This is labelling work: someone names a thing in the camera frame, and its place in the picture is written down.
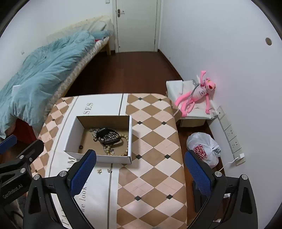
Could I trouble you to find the silver chain bracelet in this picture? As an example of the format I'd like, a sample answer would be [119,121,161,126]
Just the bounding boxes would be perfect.
[100,131,121,144]

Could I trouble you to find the pink panther plush toy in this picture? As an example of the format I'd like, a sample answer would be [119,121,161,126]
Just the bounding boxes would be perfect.
[175,71,216,117]

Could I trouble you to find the white charger with cable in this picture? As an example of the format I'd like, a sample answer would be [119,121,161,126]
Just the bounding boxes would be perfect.
[218,153,246,172]

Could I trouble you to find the bed with patterned mattress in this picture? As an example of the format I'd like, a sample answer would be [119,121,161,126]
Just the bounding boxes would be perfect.
[0,15,113,139]

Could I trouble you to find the white door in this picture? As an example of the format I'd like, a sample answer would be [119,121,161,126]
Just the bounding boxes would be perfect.
[112,0,162,53]

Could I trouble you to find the wooden bead bracelet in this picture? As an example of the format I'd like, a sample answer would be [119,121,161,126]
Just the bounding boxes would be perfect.
[103,132,130,157]

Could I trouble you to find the white plastic shopping bag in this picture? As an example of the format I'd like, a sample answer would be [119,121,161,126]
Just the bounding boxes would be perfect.
[186,132,221,168]

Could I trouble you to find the white wall power strip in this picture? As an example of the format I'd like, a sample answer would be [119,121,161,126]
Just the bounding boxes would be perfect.
[216,106,246,166]

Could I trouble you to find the white cardboard box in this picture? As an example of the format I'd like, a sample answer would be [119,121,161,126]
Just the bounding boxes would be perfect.
[64,115,132,164]

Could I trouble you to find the checkered printed tablecloth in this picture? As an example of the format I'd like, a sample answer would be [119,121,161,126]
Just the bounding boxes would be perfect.
[31,94,187,228]

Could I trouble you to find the white cloth covered box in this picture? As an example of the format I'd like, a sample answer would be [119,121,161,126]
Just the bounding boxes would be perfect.
[166,76,218,127]

